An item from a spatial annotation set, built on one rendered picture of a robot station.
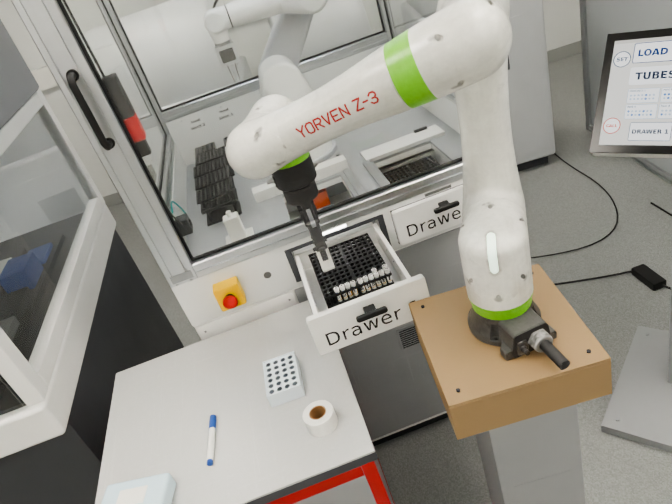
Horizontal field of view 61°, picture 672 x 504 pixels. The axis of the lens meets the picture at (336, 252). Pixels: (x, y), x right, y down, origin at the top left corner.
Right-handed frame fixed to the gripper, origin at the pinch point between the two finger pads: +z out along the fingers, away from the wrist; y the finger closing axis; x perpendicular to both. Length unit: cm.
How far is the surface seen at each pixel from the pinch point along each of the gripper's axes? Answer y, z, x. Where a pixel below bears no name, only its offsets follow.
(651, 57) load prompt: -11, -14, 93
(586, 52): -191, 49, 189
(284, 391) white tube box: 15.2, 21.0, -19.7
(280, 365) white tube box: 6.0, 20.9, -19.4
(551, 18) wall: -323, 64, 244
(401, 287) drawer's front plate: 11.0, 8.1, 13.9
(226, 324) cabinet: -22.9, 23.6, -32.7
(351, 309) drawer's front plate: 11.0, 8.9, 1.4
